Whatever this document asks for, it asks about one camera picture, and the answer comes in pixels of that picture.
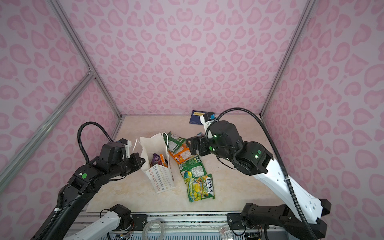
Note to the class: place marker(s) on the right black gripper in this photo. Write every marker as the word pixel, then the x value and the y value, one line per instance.
pixel 200 141

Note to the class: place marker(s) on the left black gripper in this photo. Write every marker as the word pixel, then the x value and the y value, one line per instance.
pixel 136 157

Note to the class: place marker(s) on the purple Fox's berries candy bag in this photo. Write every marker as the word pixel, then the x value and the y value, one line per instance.
pixel 156 160

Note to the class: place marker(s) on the white paper bag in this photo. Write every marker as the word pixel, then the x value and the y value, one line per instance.
pixel 160 177

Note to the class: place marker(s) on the yellow green Fox's candy bag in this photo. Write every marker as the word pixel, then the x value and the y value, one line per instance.
pixel 200 188

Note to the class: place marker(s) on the pink orange Fox's candy bag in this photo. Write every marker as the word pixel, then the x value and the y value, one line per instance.
pixel 164 161

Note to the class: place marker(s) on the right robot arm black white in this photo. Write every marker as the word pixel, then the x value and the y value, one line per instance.
pixel 300 214

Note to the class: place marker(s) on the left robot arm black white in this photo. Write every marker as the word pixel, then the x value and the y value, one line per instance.
pixel 113 161

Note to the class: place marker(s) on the green snack packet front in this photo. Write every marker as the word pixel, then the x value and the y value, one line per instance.
pixel 192 168

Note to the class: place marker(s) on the green snack packet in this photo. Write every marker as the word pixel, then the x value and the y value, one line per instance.
pixel 174 142
pixel 192 168

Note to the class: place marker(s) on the orange snack packet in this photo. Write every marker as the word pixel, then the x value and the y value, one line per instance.
pixel 181 155

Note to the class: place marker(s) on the green snack packet back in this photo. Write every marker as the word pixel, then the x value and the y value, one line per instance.
pixel 174 142

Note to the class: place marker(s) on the dark blue booklet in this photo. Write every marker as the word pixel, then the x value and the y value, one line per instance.
pixel 195 118

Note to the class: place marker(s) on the clear coiled tube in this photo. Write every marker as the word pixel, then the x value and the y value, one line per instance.
pixel 154 225

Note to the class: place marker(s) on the small clear plastic packet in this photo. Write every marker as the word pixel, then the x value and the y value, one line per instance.
pixel 226 232

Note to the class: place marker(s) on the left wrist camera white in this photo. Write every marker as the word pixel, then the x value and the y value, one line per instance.
pixel 128 145

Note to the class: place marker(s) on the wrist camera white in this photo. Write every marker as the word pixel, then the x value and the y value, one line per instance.
pixel 207 119
pixel 128 145

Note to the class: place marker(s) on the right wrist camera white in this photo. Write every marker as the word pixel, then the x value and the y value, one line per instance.
pixel 207 119

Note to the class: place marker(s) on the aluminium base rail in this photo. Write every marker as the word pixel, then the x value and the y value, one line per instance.
pixel 178 226

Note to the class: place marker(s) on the aluminium frame strut left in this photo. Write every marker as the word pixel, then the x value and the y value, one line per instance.
pixel 27 150

